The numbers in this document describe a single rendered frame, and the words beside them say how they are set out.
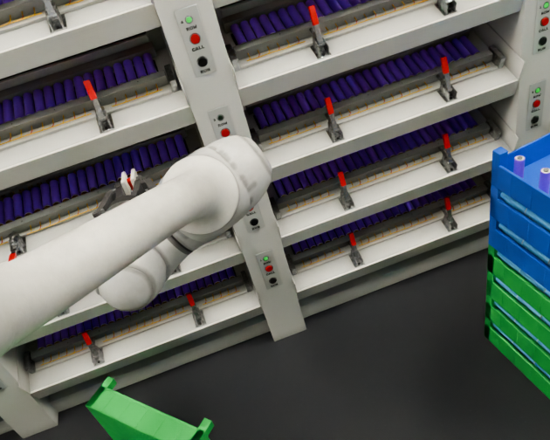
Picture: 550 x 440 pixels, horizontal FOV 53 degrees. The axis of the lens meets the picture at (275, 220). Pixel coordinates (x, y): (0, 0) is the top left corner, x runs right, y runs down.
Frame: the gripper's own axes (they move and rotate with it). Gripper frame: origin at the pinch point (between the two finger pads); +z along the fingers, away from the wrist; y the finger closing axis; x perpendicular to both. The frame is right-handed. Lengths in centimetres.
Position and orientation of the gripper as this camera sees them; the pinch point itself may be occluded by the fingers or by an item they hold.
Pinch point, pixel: (130, 182)
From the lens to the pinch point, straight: 111.1
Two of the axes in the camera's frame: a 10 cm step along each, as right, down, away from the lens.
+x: -2.7, -8.5, -4.5
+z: -2.3, -3.9, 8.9
